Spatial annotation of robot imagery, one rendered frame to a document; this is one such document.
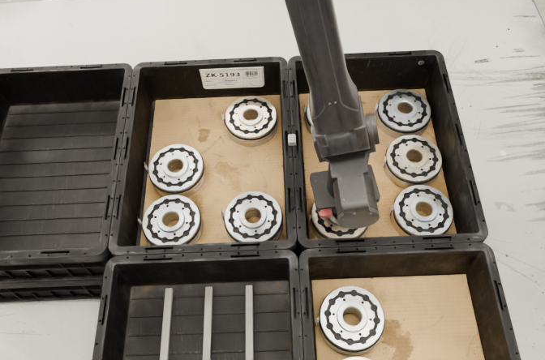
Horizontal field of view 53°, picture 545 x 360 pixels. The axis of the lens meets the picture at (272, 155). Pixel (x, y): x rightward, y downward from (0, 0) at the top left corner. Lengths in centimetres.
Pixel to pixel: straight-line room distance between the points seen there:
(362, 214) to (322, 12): 30
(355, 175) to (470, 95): 67
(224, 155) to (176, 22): 54
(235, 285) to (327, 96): 42
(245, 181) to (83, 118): 37
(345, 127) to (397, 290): 36
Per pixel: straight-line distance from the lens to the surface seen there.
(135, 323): 97
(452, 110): 104
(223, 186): 103
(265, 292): 95
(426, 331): 95
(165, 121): 114
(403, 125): 108
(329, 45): 60
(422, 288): 97
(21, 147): 120
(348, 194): 74
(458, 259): 93
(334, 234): 95
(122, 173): 97
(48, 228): 109
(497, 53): 148
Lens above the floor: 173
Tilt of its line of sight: 58 degrees down
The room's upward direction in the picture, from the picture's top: 4 degrees counter-clockwise
